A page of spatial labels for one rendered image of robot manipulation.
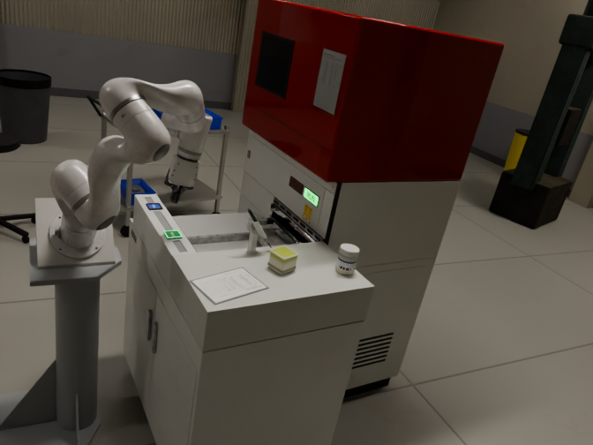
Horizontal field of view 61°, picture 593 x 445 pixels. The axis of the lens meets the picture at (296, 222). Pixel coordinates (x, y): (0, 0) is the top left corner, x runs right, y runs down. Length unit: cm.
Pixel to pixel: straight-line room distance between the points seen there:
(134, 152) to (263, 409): 102
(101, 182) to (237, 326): 58
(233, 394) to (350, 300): 50
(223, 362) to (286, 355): 23
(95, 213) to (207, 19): 702
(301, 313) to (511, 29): 794
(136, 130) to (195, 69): 717
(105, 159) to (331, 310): 87
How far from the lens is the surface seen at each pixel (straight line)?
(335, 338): 185
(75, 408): 240
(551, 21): 878
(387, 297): 247
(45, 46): 814
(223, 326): 156
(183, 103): 139
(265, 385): 181
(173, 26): 832
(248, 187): 264
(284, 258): 171
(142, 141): 131
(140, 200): 220
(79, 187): 162
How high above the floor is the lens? 182
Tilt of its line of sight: 23 degrees down
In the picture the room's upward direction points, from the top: 11 degrees clockwise
